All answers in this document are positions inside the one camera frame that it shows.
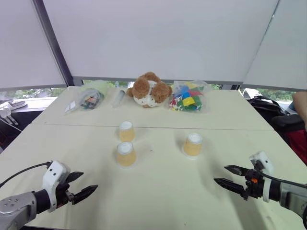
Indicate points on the black and red chair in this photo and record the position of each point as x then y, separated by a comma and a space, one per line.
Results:
293, 134

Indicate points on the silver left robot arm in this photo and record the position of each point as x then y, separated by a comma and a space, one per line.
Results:
16, 206

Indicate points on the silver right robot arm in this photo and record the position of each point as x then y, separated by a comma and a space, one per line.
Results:
290, 197

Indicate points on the dark window frame post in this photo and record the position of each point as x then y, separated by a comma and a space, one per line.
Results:
54, 43

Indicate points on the orange paper cup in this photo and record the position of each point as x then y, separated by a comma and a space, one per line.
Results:
192, 147
126, 134
126, 157

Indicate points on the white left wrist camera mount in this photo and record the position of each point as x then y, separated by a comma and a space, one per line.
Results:
54, 173

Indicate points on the clear bag of small items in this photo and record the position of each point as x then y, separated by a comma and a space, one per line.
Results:
90, 97

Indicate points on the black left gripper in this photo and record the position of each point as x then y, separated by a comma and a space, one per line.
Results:
62, 194

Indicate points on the black backpack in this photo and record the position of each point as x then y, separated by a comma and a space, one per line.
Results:
266, 106

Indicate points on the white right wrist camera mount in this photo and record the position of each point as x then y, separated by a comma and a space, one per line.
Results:
265, 161

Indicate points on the white items on side desk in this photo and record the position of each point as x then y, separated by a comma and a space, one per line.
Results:
13, 105

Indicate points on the brown white plush toy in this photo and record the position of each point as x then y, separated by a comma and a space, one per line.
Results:
144, 89

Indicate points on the bag of coloured blocks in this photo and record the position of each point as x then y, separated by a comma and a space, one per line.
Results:
188, 98

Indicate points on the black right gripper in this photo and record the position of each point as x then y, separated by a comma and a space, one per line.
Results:
254, 185

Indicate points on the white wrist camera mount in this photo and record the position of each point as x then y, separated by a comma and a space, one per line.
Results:
54, 173
265, 161

